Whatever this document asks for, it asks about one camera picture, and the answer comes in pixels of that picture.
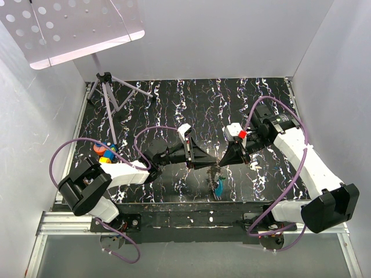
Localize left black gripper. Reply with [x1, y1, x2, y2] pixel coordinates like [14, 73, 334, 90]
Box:
[157, 137, 216, 170]

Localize silver key with green tag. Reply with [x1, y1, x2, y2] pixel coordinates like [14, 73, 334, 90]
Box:
[249, 161, 262, 171]

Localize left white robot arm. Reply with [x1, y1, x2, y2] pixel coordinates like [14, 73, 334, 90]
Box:
[57, 137, 217, 232]

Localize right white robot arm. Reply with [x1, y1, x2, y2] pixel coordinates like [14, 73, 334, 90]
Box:
[219, 105, 359, 233]

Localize colourful toy blocks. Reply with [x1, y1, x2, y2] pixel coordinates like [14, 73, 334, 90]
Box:
[93, 142, 118, 164]

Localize perforated music stand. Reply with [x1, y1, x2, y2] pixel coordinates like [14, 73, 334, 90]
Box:
[1, 1, 152, 144]

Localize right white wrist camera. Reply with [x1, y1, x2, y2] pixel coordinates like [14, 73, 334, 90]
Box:
[223, 123, 248, 147]

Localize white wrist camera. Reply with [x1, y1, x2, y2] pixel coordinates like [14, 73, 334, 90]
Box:
[177, 123, 192, 144]
[223, 123, 248, 147]

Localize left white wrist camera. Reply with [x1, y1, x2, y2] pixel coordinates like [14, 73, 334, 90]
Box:
[177, 123, 192, 144]

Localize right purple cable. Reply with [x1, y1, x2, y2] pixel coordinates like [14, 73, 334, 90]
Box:
[243, 96, 308, 252]

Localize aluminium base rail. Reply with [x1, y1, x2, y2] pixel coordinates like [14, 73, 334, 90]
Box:
[24, 82, 363, 278]

